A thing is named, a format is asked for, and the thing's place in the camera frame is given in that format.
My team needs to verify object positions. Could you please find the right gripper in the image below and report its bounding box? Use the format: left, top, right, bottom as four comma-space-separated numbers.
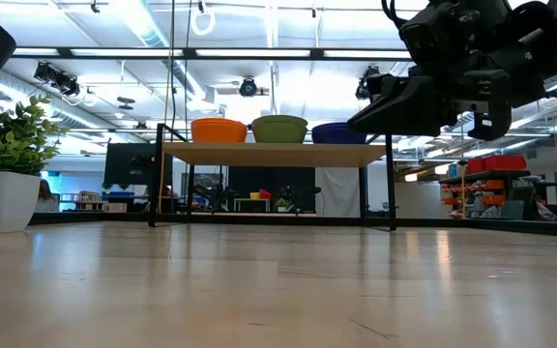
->
347, 68, 514, 142

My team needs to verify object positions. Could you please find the blue plastic mini bowl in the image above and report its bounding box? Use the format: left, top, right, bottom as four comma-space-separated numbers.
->
311, 122, 357, 131
311, 126, 367, 145

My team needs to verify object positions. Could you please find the green floral mini bowl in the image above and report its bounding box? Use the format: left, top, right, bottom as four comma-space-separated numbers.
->
251, 114, 309, 145

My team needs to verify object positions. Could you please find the orange plastic mini bowl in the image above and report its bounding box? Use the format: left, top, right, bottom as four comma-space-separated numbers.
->
191, 123, 249, 144
191, 117, 249, 128

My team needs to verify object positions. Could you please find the black overhead spotlight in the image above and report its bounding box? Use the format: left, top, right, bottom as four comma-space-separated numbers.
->
33, 61, 82, 99
354, 65, 382, 102

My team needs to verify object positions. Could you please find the dark storage rack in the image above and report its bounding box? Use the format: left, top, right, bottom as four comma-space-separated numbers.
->
438, 168, 535, 221

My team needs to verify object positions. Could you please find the wooden shelf with black legs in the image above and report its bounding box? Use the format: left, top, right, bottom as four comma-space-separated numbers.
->
147, 123, 398, 232

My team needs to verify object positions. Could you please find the black overhead rig beam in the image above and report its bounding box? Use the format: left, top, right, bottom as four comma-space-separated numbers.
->
10, 46, 413, 62

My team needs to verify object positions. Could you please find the black monitor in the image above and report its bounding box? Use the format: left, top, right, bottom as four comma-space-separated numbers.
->
103, 142, 174, 189

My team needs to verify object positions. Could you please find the person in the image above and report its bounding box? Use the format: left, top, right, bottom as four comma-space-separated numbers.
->
34, 178, 61, 214

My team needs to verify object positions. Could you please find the artificial plant in white pot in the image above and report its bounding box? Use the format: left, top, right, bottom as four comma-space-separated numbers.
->
0, 84, 65, 235

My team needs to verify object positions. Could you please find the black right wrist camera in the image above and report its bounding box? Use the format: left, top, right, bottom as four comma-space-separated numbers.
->
397, 0, 483, 69

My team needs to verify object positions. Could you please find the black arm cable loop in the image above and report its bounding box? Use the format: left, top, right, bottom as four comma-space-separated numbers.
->
380, 0, 408, 28

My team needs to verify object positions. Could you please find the black aluminium table frame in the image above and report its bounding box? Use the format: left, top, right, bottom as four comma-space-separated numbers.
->
29, 211, 557, 240

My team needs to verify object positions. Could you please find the black overhead camera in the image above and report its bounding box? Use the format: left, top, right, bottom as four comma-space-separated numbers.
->
238, 76, 259, 99

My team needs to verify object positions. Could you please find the white hanging ring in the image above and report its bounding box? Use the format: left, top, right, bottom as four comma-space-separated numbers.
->
191, 9, 218, 37

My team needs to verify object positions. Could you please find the black hanging cable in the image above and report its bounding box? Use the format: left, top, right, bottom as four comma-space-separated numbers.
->
169, 0, 179, 134

